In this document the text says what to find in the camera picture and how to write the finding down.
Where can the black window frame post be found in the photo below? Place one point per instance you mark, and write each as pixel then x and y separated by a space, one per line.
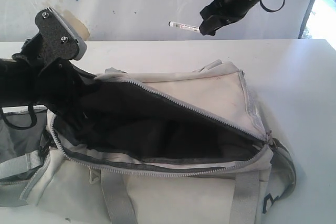
pixel 305 18

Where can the white grey duffel bag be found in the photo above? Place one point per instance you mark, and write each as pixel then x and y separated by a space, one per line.
pixel 192 147

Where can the white marker black cap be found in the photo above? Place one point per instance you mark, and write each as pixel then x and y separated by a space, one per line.
pixel 184 26

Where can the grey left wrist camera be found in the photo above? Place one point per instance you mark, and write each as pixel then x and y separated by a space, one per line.
pixel 57 38

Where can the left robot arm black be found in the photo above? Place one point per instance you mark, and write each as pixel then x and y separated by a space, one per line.
pixel 6 99

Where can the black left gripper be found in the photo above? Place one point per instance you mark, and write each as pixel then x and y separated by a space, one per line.
pixel 58 86

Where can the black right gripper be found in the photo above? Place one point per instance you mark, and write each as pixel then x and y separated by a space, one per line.
pixel 220 13

